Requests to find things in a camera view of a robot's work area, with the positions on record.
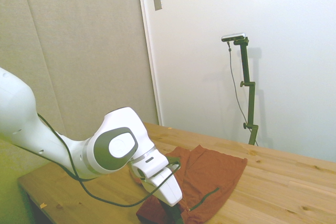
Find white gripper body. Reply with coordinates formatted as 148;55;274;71
142;167;183;208

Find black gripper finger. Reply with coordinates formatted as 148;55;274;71
170;202;185;224
160;200;180;224

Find rust orange shorts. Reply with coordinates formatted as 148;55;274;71
128;145;248;224

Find dark wrist camera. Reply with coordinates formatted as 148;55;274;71
166;155;182;168

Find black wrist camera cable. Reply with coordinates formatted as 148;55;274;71
36;113;182;207

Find dark green camera stand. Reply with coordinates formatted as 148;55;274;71
233;37;259;146

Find white door frame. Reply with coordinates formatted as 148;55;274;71
135;0;164;126

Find silver exterior camera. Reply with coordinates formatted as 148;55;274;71
221;32;247;42

